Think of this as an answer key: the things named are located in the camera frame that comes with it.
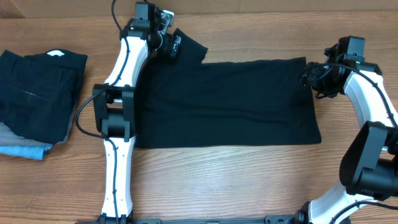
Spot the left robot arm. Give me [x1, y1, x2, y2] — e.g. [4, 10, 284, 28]
[93, 2, 181, 223]

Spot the folded black garment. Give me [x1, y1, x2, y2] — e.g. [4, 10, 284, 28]
[1, 50, 88, 144]

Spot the black t-shirt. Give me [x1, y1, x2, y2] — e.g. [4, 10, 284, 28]
[134, 30, 322, 149]

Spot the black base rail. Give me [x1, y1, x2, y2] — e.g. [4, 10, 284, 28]
[78, 215, 295, 224]

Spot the folded blue garment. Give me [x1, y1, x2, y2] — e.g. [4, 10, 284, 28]
[1, 144, 53, 160]

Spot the folded grey garment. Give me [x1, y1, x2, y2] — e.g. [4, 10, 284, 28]
[1, 102, 78, 147]

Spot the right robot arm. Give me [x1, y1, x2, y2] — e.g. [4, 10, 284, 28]
[287, 35, 397, 223]

